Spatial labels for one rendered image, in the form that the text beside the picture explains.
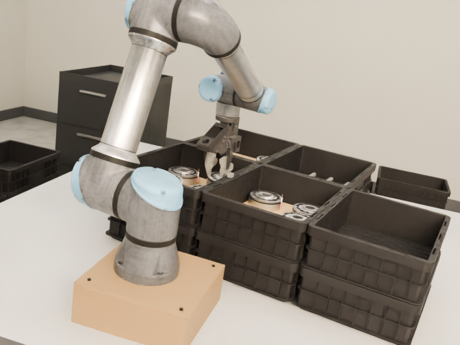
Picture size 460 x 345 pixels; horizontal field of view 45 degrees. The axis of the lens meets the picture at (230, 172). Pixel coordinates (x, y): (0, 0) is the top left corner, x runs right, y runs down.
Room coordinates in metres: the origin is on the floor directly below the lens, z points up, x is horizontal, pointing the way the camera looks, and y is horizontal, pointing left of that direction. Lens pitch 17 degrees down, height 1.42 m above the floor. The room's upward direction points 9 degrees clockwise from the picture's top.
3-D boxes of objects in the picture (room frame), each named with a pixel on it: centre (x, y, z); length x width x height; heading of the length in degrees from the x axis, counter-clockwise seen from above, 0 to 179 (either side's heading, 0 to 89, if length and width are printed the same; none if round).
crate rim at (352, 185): (1.88, -0.31, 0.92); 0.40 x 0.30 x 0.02; 156
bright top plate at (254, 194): (1.64, -0.12, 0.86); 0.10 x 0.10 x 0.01
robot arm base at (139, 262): (1.17, 0.16, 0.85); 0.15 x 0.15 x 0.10
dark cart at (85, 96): (3.37, 0.75, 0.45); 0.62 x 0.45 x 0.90; 166
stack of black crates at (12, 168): (2.47, 1.02, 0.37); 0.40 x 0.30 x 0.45; 166
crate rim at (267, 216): (1.51, -0.15, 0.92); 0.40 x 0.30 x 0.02; 156
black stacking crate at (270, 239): (1.51, -0.15, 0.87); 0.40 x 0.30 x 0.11; 156
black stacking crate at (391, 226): (1.39, -0.42, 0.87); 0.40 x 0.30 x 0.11; 156
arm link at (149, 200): (1.17, 0.16, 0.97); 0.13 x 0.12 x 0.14; 66
